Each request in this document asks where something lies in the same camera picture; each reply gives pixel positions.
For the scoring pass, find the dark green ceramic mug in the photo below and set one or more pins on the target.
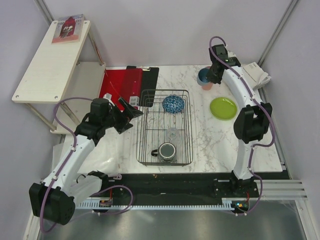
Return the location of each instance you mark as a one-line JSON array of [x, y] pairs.
[[166, 152]]

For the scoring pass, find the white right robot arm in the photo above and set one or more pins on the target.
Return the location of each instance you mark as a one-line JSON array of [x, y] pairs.
[[253, 120]]

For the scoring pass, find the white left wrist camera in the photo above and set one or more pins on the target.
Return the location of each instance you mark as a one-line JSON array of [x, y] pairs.
[[107, 96]]

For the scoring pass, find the pink plastic cup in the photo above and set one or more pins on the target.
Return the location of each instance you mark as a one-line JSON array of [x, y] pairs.
[[207, 87]]

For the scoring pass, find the light blue plastic cup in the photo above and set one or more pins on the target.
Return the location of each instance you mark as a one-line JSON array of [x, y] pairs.
[[202, 77]]

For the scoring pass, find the red transparent plastic folder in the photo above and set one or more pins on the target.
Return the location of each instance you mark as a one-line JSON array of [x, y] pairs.
[[125, 83]]

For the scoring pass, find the blue patterned ceramic bowl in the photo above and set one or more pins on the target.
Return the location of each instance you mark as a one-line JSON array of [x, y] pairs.
[[173, 104]]

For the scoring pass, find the lime green plastic plate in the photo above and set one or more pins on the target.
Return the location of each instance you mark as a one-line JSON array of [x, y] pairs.
[[223, 108]]

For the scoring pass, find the black wire dish rack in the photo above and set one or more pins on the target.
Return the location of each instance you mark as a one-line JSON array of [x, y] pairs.
[[154, 122]]

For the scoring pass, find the white two-tier shelf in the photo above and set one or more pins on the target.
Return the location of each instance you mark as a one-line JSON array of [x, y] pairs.
[[55, 73]]

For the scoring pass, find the red illustrated book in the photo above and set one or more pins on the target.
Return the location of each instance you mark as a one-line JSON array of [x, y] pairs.
[[68, 29]]

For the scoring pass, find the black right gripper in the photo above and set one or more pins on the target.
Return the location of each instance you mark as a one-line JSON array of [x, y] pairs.
[[212, 79]]

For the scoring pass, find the black clipboard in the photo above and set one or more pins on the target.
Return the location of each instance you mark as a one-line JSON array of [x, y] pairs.
[[148, 84]]

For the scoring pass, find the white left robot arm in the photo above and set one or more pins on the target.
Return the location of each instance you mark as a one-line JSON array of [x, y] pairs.
[[56, 197]]

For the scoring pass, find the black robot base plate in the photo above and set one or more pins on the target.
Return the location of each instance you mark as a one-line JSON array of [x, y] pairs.
[[176, 189]]

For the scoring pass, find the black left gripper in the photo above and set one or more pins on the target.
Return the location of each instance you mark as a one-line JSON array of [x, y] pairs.
[[131, 112]]

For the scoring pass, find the white spiral notebook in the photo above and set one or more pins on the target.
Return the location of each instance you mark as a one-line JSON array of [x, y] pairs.
[[255, 75]]

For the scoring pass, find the clear glass tumbler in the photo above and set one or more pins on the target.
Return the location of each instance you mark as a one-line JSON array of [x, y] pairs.
[[172, 135]]

